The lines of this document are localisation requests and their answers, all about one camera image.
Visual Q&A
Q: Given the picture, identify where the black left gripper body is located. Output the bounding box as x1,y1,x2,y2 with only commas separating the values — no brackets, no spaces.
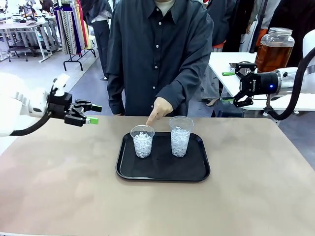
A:
47,92,76,121

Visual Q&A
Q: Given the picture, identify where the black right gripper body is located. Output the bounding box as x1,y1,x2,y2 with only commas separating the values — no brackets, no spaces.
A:
240,71,280,95

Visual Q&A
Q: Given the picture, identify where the short clear iced cup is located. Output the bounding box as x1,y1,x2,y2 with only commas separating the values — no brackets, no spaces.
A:
130,124,156,159

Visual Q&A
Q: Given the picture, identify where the person's right forearm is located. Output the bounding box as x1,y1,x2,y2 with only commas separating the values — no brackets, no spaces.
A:
106,73,126,115

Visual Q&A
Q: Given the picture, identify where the person's left forearm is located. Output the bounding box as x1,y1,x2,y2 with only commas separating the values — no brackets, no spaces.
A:
155,56,215,109

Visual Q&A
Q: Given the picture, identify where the tall clear iced cup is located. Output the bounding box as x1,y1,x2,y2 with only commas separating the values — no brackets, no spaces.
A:
169,115,195,158

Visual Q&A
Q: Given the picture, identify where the person's left hand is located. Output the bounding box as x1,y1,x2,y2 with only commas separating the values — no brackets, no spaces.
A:
145,97,174,128

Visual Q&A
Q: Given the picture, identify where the white side table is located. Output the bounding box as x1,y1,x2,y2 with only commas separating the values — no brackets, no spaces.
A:
208,51,315,111

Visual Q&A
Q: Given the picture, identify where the glass tea dispenser jar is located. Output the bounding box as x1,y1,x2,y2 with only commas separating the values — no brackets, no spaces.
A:
255,27,295,73

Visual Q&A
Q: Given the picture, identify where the person in grey jacket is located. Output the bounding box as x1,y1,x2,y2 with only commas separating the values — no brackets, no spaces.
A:
247,0,281,35

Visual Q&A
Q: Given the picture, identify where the person in black coat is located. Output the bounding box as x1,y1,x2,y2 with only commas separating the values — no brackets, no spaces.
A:
267,0,315,70

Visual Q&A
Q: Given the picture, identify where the clothes rack with fabrics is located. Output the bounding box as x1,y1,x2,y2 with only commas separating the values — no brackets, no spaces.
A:
53,0,97,71

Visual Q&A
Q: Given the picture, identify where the mannequin in dark clothes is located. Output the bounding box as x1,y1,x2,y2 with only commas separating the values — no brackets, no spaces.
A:
80,0,113,81

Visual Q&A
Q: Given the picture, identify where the person in dark shirt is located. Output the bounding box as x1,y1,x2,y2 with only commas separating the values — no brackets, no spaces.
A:
106,0,215,117

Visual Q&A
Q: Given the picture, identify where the white background work table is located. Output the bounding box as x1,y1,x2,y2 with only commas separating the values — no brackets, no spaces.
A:
0,19,61,63

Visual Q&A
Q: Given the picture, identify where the black plastic serving tray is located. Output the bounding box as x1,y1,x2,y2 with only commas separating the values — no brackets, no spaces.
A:
115,131,211,182

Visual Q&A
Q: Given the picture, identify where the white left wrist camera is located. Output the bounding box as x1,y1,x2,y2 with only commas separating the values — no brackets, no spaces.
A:
50,73,71,96

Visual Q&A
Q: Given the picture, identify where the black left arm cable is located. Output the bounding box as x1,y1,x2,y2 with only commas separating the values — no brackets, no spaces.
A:
9,112,52,137

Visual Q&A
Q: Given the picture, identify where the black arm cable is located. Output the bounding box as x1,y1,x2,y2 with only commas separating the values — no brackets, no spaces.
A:
267,48,315,121
9,112,52,137

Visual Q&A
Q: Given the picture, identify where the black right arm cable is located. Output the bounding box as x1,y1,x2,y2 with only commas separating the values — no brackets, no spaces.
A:
267,48,315,121

